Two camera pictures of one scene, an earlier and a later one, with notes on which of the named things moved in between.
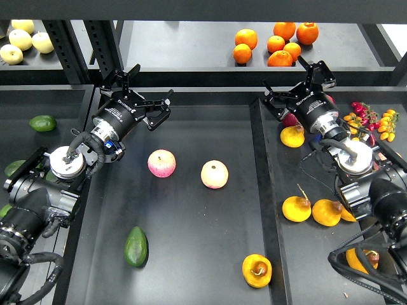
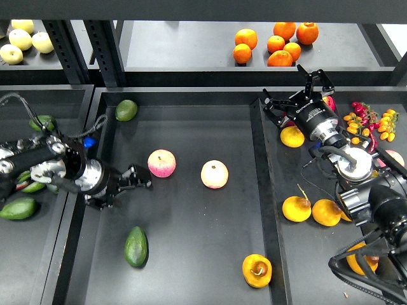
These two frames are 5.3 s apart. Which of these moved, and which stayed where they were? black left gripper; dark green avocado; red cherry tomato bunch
Moved: black left gripper
Stayed: dark green avocado; red cherry tomato bunch
